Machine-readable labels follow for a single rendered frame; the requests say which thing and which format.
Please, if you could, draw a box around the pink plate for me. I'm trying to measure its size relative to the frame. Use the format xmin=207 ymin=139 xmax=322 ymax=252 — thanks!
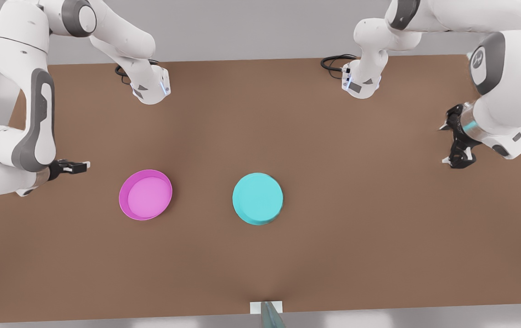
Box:
xmin=119 ymin=169 xmax=173 ymax=221

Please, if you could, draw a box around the blue plate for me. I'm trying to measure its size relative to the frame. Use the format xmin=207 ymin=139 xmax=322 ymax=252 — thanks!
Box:
xmin=232 ymin=173 xmax=284 ymax=226

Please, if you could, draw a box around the black right arm cable loop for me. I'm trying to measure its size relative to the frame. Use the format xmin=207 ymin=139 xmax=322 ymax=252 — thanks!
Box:
xmin=115 ymin=59 xmax=160 ymax=86

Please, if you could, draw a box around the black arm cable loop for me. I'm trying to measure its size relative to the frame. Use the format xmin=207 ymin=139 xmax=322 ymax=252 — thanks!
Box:
xmin=115 ymin=59 xmax=160 ymax=86
xmin=320 ymin=54 xmax=360 ymax=81

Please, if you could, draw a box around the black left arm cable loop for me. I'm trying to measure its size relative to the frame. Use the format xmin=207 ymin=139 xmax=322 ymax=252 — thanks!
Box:
xmin=320 ymin=54 xmax=360 ymax=81

